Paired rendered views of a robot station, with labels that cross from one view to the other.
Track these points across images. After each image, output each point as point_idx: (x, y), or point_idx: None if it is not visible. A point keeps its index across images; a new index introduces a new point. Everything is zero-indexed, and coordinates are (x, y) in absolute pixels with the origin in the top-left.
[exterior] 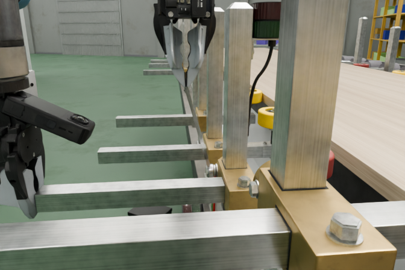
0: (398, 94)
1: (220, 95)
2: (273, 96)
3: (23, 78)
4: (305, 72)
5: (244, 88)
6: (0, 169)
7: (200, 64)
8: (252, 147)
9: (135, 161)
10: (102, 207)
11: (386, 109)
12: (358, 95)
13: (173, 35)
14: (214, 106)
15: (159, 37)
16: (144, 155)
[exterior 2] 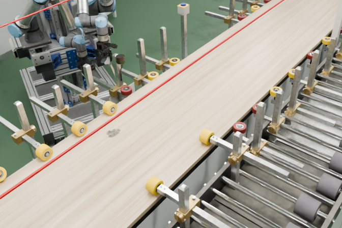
0: (218, 84)
1: (142, 63)
2: (174, 66)
3: (85, 56)
4: (86, 79)
5: (116, 70)
6: (100, 61)
7: (109, 63)
8: (147, 82)
9: (121, 73)
10: (95, 83)
11: (183, 87)
12: (202, 78)
13: None
14: (141, 66)
15: None
16: (123, 73)
